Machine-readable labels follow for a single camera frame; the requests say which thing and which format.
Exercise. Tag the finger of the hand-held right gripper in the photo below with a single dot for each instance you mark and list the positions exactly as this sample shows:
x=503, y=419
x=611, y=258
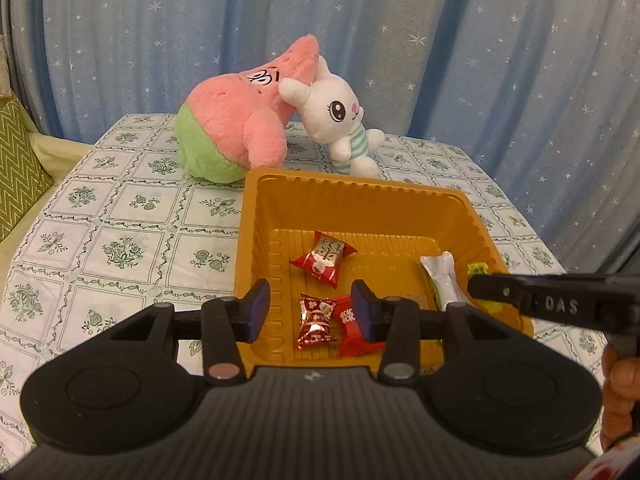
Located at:
x=497, y=290

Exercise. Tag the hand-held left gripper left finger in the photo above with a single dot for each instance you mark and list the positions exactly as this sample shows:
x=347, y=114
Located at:
x=259, y=310

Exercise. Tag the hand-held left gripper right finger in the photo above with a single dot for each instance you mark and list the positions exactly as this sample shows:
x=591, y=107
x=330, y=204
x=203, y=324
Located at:
x=365, y=315

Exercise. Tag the red packet with white print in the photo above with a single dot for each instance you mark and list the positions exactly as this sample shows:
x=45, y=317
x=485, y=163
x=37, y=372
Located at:
x=347, y=337

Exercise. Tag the yellow green candy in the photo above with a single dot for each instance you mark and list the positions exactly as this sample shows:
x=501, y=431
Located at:
x=477, y=268

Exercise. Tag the shiny red foil candy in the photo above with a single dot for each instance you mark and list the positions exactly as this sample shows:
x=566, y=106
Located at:
x=315, y=320

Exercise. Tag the silver foil wrapper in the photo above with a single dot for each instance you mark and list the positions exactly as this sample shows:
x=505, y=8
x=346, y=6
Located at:
x=445, y=275

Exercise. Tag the orange plastic tray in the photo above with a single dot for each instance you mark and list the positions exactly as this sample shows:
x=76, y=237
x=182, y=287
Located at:
x=260, y=240

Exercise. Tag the large red gold packet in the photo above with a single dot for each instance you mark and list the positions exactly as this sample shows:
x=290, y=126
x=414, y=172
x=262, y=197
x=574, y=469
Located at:
x=325, y=257

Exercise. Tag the person's right hand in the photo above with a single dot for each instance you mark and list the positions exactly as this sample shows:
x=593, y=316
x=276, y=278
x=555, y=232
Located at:
x=620, y=395

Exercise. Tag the green floral patterned tablecloth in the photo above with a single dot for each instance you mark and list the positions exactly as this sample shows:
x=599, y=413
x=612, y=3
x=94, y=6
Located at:
x=125, y=240

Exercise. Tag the pink star plush toy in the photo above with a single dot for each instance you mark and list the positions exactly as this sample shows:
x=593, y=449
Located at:
x=225, y=110

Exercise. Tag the white rabbit plush toy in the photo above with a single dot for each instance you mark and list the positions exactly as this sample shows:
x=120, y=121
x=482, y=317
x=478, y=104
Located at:
x=335, y=110

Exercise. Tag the blue starry curtain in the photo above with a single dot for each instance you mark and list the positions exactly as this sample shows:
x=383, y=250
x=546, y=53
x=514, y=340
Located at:
x=450, y=50

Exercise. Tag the light green sofa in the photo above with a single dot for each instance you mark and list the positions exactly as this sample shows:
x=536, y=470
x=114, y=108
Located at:
x=55, y=160

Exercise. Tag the green zigzag cushion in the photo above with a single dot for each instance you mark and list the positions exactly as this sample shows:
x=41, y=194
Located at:
x=20, y=170

